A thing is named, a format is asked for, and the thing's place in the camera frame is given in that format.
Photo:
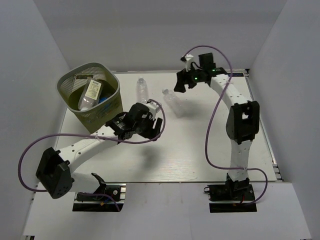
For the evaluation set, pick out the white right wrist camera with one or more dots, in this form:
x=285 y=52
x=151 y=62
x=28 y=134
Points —
x=187 y=60

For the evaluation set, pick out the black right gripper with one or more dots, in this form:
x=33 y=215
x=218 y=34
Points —
x=181 y=76

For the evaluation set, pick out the olive mesh waste bin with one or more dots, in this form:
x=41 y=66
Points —
x=71 y=85

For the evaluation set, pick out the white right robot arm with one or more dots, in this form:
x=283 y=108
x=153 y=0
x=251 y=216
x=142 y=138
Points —
x=243 y=119

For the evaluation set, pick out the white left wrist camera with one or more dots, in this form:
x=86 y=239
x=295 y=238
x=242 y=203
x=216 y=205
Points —
x=153 y=107

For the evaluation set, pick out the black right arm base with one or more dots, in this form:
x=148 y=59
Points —
x=221 y=201

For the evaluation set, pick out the square clear plastic bottle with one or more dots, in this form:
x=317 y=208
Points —
x=91 y=94

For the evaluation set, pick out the small clear plastic bottle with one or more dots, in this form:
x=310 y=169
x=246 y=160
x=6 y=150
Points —
x=142 y=93

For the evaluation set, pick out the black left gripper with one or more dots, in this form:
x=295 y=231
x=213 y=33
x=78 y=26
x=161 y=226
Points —
x=152 y=133

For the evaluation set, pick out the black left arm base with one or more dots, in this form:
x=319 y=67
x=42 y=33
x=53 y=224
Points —
x=108 y=198

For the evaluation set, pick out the blue label plastic bottle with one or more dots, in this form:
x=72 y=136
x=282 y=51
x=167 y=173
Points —
x=104 y=98

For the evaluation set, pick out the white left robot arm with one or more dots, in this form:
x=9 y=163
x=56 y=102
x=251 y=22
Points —
x=56 y=167

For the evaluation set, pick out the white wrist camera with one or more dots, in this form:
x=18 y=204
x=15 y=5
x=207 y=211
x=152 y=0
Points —
x=187 y=60
x=153 y=107

